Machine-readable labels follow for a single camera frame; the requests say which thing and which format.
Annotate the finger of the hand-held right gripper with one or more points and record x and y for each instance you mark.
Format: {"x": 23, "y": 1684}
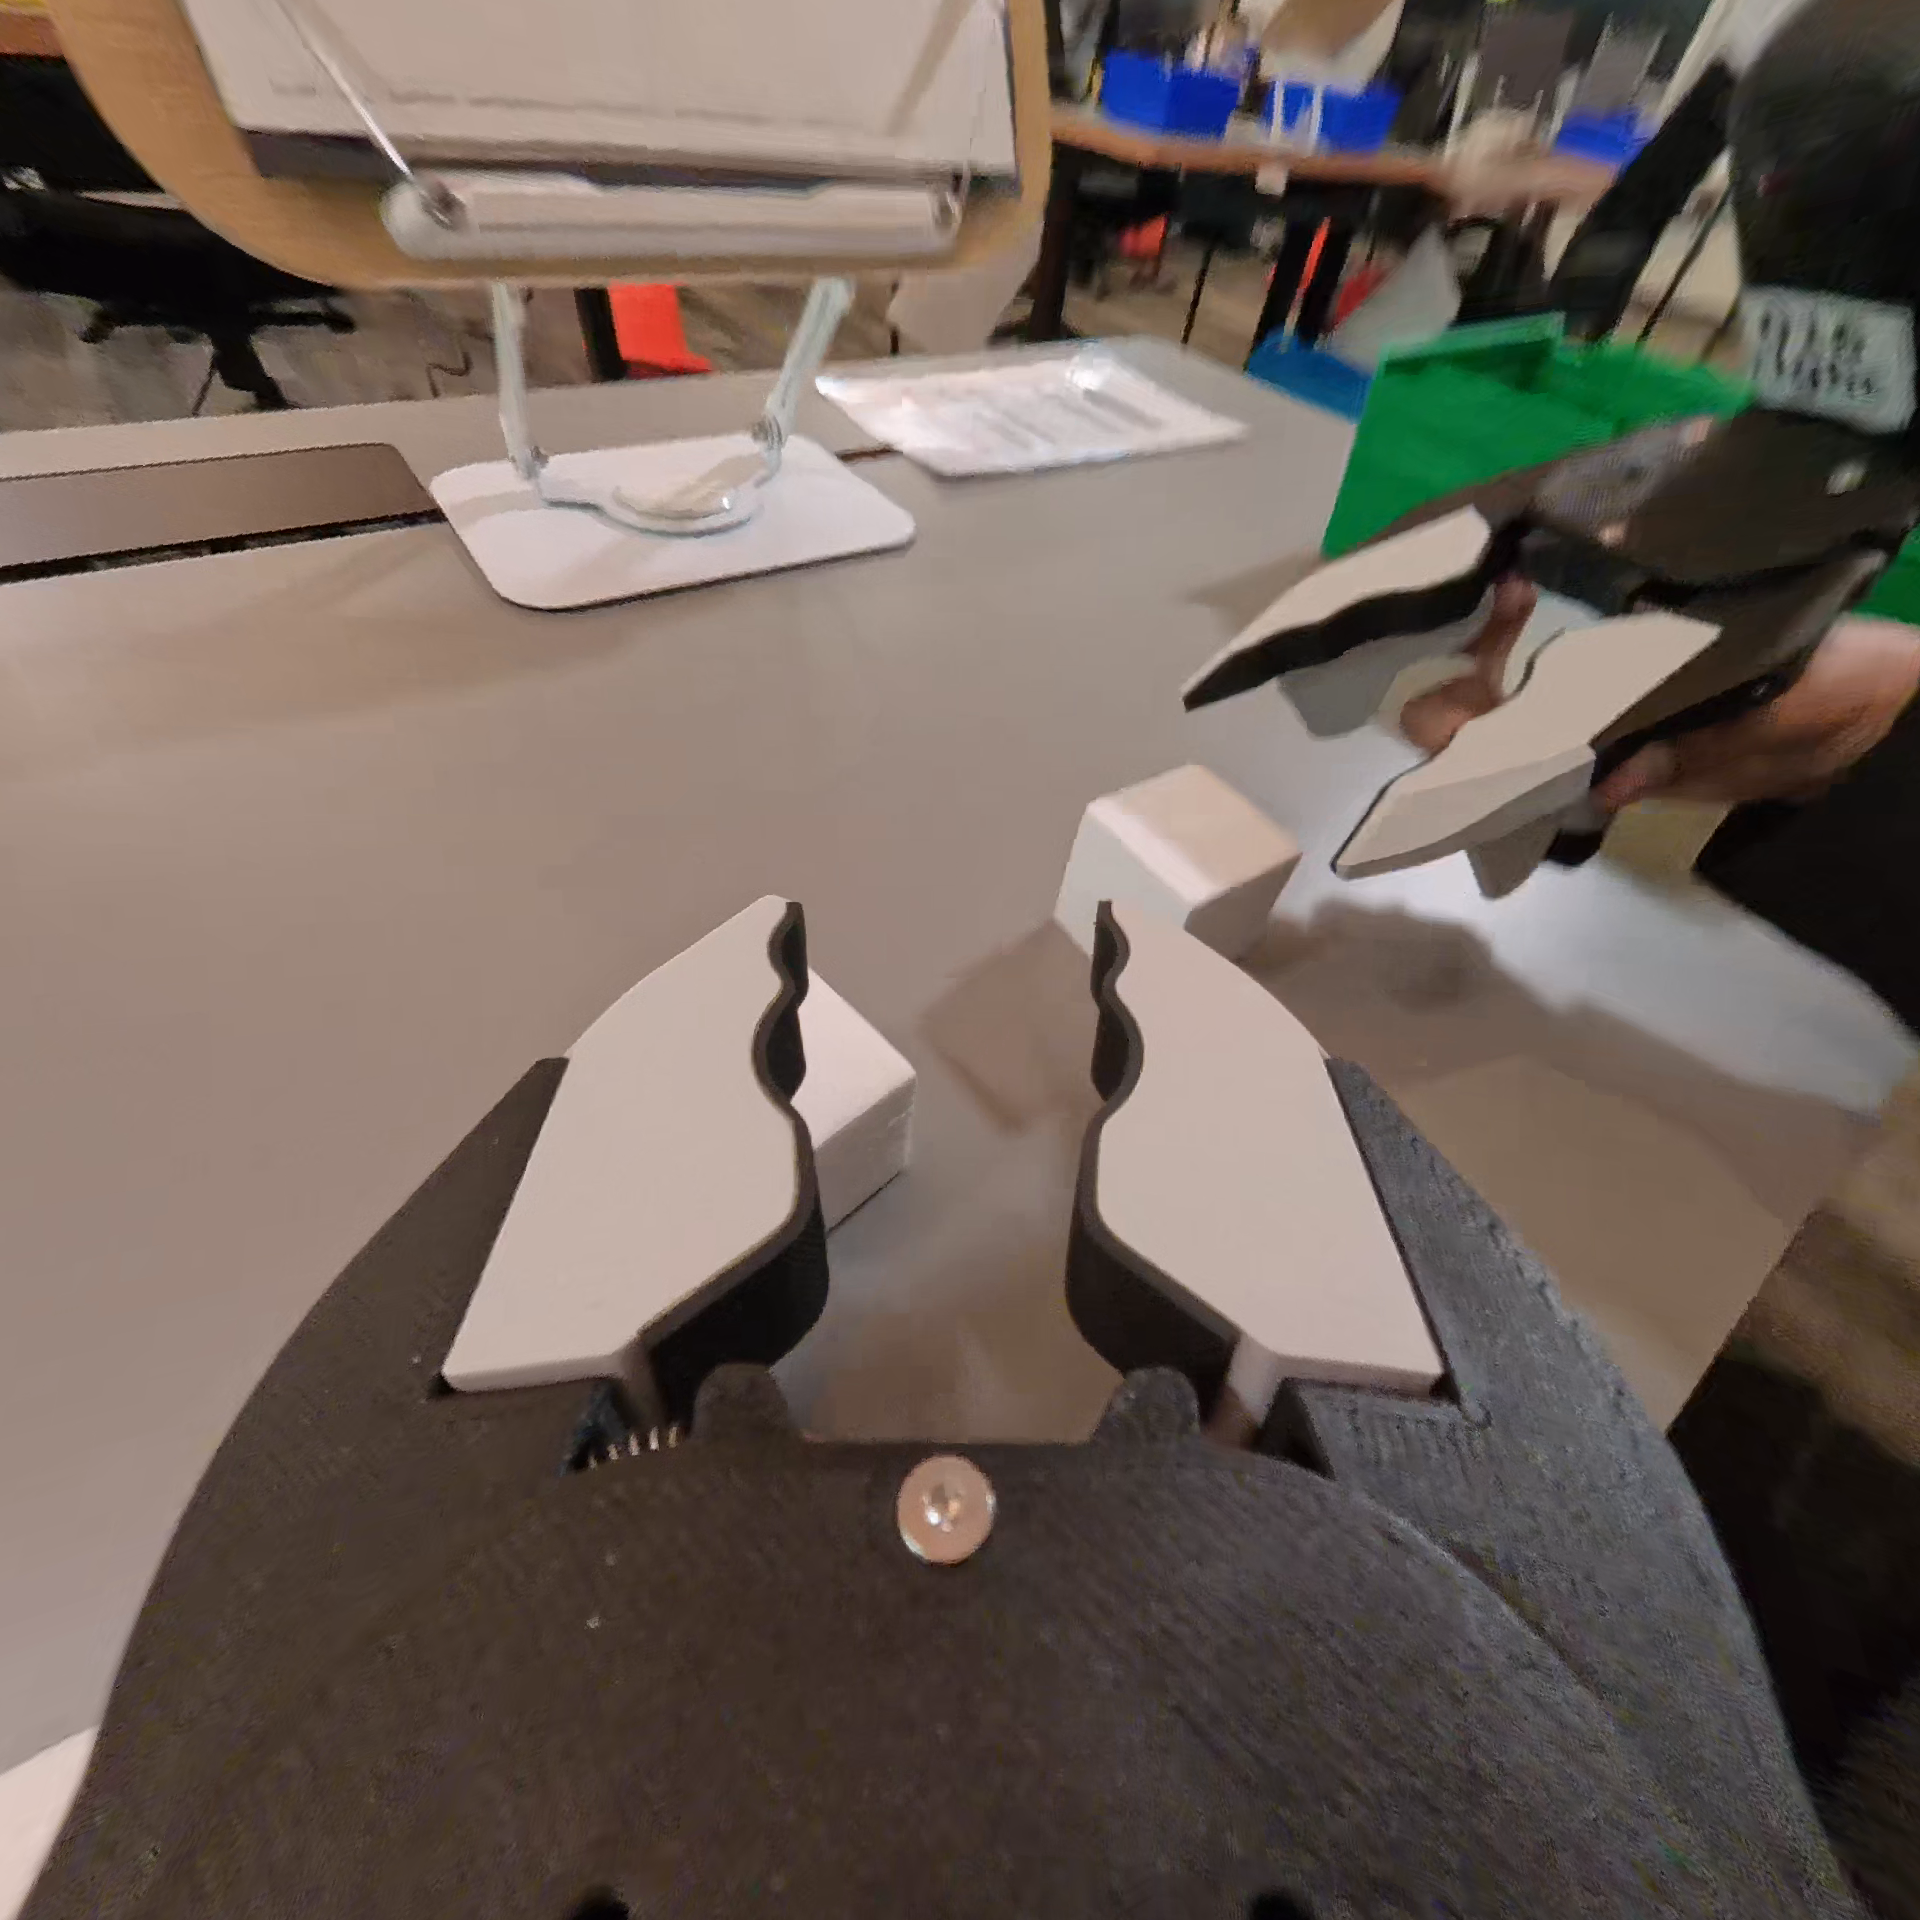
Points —
{"x": 1381, "y": 580}
{"x": 1500, "y": 781}

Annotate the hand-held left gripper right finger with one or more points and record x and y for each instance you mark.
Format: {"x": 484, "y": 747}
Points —
{"x": 1245, "y": 1184}

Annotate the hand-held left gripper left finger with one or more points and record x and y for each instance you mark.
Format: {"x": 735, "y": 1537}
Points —
{"x": 645, "y": 1184}

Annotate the white foam block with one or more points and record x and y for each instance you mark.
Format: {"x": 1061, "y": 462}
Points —
{"x": 858, "y": 1095}
{"x": 1184, "y": 840}

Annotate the grey desk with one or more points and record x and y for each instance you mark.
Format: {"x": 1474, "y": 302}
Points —
{"x": 375, "y": 840}

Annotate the person's right hand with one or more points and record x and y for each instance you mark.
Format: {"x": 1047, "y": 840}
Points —
{"x": 1800, "y": 720}

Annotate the green plastic bin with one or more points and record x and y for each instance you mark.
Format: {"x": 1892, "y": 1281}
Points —
{"x": 1470, "y": 436}

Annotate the laminated instruction sheet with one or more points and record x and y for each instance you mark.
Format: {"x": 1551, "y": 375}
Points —
{"x": 1037, "y": 406}

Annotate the blue storage bin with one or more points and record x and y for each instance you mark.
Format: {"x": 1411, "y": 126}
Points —
{"x": 1336, "y": 113}
{"x": 1172, "y": 92}
{"x": 1599, "y": 137}

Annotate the wooden background table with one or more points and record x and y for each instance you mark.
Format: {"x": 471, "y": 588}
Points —
{"x": 1277, "y": 159}

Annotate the wooden document stand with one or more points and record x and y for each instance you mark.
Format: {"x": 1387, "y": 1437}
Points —
{"x": 675, "y": 511}

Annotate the white paper sheets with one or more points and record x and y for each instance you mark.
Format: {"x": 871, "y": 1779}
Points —
{"x": 599, "y": 76}

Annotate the black office chair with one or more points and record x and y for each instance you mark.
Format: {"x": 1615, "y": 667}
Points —
{"x": 182, "y": 284}

